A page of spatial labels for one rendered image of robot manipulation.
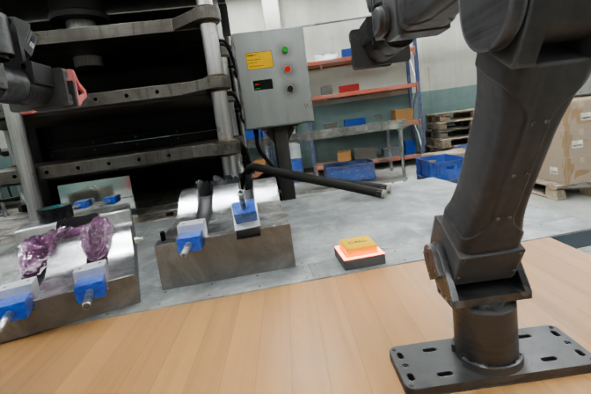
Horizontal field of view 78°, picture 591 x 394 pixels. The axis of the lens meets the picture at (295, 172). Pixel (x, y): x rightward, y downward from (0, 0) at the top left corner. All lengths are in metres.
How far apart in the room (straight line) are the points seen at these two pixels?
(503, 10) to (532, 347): 0.37
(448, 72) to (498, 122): 7.46
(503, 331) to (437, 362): 0.08
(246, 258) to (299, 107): 0.96
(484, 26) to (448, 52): 7.53
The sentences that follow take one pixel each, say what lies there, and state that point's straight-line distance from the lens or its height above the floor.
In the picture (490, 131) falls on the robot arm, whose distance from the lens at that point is 0.33.
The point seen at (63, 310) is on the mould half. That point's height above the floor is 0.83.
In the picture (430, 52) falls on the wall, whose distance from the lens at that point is 7.72.
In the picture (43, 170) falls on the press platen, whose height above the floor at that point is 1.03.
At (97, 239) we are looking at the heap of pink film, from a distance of 0.88.
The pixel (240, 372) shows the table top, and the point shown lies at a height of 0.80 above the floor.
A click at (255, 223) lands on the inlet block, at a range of 0.72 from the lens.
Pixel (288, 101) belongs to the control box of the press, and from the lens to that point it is 1.57.
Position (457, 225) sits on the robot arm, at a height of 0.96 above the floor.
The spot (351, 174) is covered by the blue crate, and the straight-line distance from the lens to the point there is 4.46.
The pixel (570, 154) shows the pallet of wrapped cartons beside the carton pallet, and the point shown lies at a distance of 4.29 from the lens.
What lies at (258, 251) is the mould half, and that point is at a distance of 0.73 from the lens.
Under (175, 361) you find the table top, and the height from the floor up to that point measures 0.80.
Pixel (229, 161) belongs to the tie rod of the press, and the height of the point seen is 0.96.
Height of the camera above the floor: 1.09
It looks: 8 degrees down
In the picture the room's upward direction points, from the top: 8 degrees counter-clockwise
